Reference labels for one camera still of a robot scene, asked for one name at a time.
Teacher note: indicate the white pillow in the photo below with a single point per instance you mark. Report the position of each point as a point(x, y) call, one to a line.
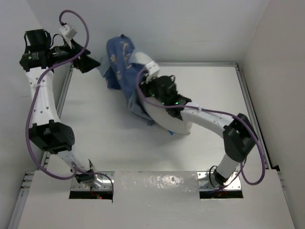
point(168, 117)

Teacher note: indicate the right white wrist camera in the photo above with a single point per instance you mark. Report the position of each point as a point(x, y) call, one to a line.
point(152, 69)

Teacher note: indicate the blue patterned pillowcase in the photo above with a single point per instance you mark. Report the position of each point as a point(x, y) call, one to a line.
point(120, 68)

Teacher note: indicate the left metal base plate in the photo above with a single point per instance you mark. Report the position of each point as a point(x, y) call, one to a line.
point(82, 182)

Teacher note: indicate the white front cover board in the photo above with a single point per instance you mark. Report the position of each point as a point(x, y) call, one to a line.
point(157, 200)

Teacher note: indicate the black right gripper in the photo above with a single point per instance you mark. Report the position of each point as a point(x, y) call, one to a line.
point(144, 85)

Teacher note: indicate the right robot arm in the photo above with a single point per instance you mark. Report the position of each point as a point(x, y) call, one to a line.
point(235, 130)

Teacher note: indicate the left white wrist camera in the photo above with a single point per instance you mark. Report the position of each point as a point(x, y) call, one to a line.
point(68, 31)

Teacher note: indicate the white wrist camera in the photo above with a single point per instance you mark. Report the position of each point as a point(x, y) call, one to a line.
point(152, 69)
point(68, 31)

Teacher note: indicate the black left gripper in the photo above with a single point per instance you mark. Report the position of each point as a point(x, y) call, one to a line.
point(86, 63)

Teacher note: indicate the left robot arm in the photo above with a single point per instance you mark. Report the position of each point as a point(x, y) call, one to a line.
point(43, 126)

